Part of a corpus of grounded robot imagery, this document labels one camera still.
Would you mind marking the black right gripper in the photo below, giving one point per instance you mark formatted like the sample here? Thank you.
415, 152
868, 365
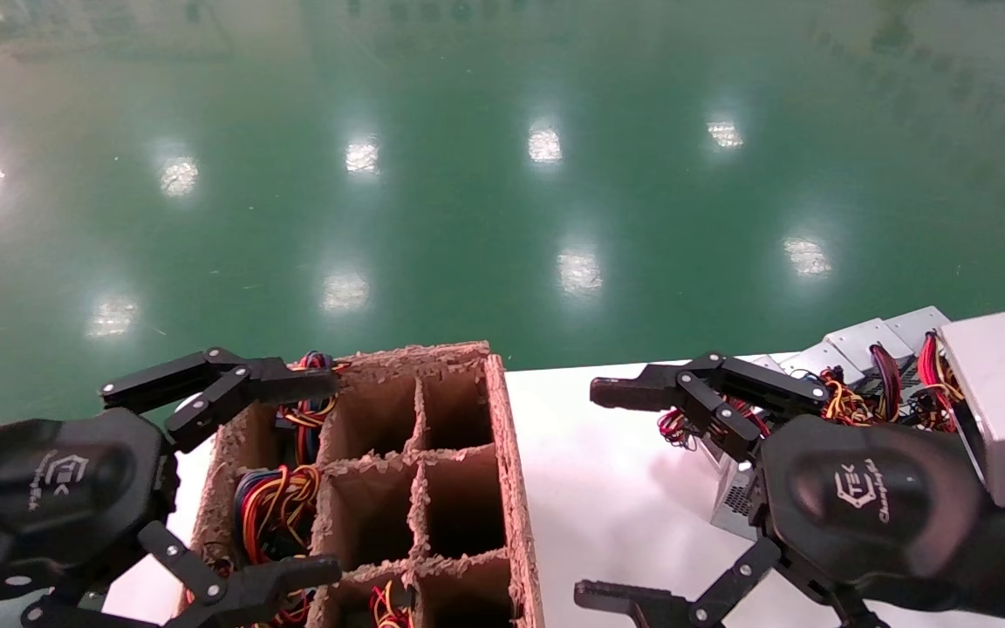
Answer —
869, 506

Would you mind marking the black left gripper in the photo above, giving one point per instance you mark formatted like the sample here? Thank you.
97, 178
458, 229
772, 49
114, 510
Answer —
49, 497

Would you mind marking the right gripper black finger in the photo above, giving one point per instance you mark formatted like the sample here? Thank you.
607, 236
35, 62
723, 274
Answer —
625, 602

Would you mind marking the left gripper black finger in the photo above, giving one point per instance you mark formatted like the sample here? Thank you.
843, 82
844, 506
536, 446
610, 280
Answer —
284, 384
293, 576

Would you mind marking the brown cardboard divider box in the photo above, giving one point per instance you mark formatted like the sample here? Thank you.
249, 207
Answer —
513, 488

